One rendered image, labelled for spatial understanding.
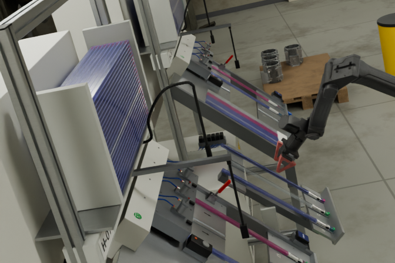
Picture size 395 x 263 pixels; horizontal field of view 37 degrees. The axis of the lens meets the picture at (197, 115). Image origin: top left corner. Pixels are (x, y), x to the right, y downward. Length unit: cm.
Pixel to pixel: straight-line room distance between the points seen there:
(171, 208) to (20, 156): 53
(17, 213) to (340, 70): 101
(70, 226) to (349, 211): 262
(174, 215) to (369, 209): 216
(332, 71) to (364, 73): 10
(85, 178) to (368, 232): 238
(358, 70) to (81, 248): 95
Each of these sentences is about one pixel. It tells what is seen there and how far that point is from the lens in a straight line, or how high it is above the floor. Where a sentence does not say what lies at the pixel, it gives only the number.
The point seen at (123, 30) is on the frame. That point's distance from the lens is 191.
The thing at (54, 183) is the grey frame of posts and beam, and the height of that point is 155.
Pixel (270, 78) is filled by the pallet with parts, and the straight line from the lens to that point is 556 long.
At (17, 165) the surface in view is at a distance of 144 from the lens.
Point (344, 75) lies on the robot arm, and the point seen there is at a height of 145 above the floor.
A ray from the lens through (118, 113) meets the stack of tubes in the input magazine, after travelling 161.
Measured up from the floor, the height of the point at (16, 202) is 150.
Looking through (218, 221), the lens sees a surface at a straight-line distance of 202.
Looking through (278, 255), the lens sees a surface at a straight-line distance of 211.
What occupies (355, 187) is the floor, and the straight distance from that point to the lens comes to 400.
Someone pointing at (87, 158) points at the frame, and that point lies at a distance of 143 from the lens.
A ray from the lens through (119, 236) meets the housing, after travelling 164.
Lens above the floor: 209
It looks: 22 degrees down
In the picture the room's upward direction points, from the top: 13 degrees counter-clockwise
